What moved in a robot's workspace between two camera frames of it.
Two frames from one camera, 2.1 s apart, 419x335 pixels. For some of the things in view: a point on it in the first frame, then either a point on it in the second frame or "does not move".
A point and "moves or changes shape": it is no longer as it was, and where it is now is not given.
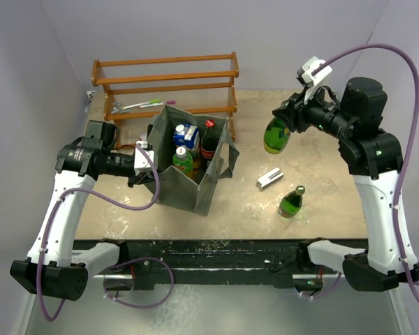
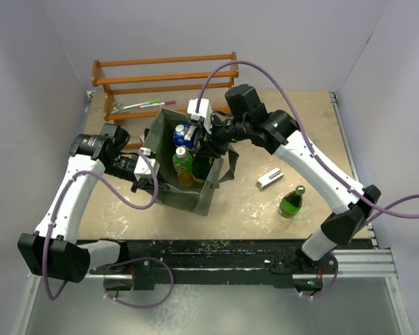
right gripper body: (311, 114) -> (218, 140)
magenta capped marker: (165, 102) does not move
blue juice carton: (187, 135) does not move
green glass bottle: (276, 136) moves or changes shape
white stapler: (269, 178) does not move
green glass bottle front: (291, 202) does not move
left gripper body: (136, 180) -> (141, 183)
